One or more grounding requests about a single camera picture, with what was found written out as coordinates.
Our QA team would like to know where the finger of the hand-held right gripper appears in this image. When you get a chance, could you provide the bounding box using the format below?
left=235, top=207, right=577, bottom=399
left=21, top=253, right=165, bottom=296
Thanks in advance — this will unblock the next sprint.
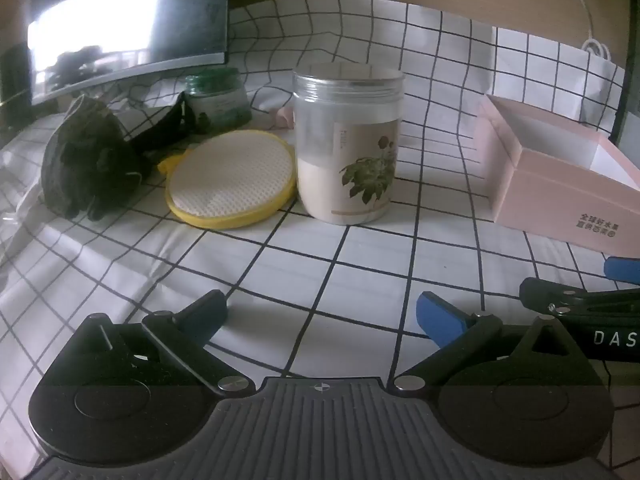
left=519, top=277, right=640, bottom=317
left=603, top=257, right=640, bottom=280

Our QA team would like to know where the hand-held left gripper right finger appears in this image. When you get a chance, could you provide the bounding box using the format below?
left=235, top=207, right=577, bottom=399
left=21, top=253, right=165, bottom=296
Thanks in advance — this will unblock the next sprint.
left=394, top=290, right=602, bottom=394

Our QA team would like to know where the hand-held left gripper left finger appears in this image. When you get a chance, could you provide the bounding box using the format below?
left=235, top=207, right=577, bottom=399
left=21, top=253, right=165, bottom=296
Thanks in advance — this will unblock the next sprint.
left=44, top=289, right=257, bottom=397

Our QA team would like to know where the pink cardboard box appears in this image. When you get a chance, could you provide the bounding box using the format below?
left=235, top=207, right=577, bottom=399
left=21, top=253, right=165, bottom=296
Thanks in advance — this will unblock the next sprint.
left=472, top=93, right=640, bottom=256

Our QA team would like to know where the round yellow-rimmed white pad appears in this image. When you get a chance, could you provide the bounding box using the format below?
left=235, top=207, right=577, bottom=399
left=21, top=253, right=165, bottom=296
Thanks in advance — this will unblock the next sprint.
left=157, top=129, right=297, bottom=231

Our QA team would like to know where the dark cloth bundle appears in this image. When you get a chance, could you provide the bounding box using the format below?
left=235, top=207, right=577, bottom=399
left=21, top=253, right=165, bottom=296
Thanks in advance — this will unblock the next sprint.
left=42, top=94, right=147, bottom=221

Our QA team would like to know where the black-checked white tablecloth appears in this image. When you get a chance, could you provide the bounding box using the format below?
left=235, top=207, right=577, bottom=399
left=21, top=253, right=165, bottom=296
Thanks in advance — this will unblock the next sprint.
left=0, top=0, right=640, bottom=480

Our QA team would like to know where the dark glossy screen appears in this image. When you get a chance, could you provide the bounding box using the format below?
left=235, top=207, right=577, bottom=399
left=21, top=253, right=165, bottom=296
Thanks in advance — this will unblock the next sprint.
left=612, top=59, right=640, bottom=152

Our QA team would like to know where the white paper bag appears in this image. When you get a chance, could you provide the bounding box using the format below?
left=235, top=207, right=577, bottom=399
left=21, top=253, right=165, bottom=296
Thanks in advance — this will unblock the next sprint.
left=579, top=37, right=627, bottom=137

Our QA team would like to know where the clear plastic jar with powder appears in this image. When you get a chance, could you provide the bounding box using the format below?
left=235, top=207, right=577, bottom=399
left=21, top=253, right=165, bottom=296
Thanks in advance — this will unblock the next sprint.
left=292, top=63, right=405, bottom=225

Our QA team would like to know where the green-lidded jar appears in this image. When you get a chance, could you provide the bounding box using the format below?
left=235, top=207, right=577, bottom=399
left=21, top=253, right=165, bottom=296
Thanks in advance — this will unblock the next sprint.
left=183, top=67, right=254, bottom=134

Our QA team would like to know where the computer monitor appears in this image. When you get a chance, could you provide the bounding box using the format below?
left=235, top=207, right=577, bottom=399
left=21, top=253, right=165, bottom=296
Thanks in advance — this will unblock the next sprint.
left=25, top=0, right=231, bottom=109

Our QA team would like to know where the black strap item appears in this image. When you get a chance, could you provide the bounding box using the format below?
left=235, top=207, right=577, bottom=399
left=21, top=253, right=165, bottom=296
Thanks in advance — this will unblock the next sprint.
left=131, top=92, right=195, bottom=162

